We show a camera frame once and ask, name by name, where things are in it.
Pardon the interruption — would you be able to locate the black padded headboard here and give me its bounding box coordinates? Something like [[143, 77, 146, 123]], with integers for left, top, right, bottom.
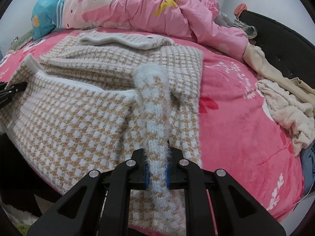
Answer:
[[237, 10, 315, 96]]

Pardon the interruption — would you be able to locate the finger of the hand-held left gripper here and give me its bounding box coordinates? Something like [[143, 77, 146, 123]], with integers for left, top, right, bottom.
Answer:
[[0, 81, 27, 94]]

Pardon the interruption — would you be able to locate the cream fluffy cloth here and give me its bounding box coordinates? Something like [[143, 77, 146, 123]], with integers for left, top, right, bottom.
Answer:
[[256, 79, 315, 156]]

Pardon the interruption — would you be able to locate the beige white houndstooth knit cardigan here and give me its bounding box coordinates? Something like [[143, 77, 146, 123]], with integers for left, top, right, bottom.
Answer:
[[0, 31, 205, 236]]

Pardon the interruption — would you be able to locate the orange cloth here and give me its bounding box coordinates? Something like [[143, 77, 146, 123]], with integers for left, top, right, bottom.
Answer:
[[234, 3, 248, 16]]

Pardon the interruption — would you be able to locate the grey-green patterned cloth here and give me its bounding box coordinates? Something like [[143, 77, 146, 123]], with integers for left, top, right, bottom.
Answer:
[[11, 28, 33, 51]]

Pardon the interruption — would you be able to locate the plaid cloth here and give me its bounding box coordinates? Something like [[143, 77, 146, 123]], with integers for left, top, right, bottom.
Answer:
[[233, 20, 258, 40]]

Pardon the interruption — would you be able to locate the person's left leg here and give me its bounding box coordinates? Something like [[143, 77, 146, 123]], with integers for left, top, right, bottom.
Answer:
[[0, 130, 63, 218]]

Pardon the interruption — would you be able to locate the green fluffy rug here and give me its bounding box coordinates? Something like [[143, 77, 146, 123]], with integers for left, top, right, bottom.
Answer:
[[2, 197, 41, 229]]

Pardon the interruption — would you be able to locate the pink floral blanket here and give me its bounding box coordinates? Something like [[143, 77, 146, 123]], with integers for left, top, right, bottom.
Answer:
[[0, 27, 306, 227]]

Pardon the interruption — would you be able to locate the grey cloth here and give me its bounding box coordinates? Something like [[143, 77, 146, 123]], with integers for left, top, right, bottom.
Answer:
[[215, 12, 234, 27]]

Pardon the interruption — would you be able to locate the blue garment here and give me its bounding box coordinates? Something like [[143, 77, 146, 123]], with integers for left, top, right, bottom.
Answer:
[[300, 145, 315, 187]]

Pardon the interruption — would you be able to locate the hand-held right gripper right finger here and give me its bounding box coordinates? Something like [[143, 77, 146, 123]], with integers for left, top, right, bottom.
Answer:
[[165, 147, 287, 236]]

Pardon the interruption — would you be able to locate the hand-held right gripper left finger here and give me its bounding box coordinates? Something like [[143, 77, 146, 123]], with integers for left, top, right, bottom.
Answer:
[[27, 148, 150, 236]]

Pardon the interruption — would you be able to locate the pink cartoon print duvet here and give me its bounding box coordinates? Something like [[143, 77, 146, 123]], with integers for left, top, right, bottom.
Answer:
[[31, 0, 248, 62]]

